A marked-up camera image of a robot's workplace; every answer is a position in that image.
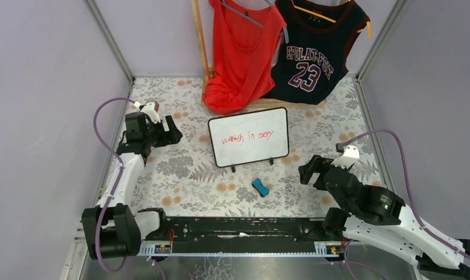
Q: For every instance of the yellow clothes hanger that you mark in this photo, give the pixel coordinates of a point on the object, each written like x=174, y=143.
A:
x=319, y=15

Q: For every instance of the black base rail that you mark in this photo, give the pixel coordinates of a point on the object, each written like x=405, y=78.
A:
x=240, y=237

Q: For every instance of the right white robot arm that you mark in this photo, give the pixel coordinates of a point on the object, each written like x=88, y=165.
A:
x=379, y=217

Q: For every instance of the wooden clothes rack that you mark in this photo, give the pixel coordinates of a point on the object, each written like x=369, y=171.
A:
x=208, y=71

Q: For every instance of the floral table cloth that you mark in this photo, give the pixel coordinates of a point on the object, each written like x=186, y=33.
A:
x=183, y=179

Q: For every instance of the red tank top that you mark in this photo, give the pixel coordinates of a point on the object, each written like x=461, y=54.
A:
x=242, y=55

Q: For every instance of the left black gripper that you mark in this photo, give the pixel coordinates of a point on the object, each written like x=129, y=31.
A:
x=162, y=131

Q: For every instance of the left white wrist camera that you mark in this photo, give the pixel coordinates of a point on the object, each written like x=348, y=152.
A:
x=150, y=109

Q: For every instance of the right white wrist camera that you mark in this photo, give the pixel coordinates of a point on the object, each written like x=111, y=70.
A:
x=349, y=157

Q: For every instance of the grey clothes hanger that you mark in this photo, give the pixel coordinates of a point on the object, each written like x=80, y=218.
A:
x=284, y=28

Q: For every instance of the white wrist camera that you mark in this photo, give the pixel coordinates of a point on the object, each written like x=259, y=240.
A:
x=150, y=109
x=349, y=157

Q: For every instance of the blue black whiteboard eraser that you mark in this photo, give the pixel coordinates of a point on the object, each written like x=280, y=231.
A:
x=260, y=188

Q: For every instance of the navy basketball jersey 23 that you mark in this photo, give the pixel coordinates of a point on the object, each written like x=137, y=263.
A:
x=310, y=66

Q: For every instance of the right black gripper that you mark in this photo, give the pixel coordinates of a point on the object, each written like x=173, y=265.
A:
x=317, y=174

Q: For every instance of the white board black frame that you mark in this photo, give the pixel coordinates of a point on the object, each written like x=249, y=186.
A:
x=250, y=137

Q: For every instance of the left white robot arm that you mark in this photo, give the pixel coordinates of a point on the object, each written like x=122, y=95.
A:
x=113, y=228

